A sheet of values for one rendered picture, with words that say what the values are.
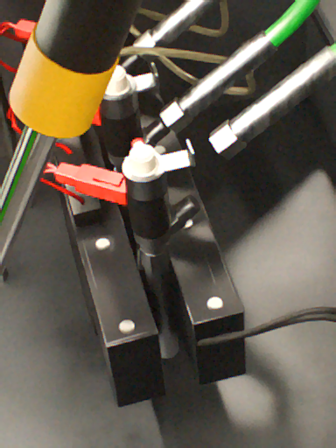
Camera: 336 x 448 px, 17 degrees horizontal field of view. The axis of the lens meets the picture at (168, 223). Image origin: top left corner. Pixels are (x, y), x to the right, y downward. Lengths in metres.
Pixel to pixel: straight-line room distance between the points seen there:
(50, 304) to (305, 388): 0.24
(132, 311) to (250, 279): 0.22
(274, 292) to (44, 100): 0.77
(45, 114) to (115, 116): 0.55
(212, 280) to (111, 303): 0.07
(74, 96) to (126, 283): 0.59
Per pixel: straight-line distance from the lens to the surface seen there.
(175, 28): 0.87
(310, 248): 1.03
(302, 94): 0.72
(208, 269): 0.82
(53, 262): 1.04
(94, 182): 0.76
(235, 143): 0.73
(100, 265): 0.84
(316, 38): 1.10
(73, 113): 0.24
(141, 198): 0.74
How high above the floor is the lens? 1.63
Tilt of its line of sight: 49 degrees down
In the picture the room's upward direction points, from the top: 6 degrees counter-clockwise
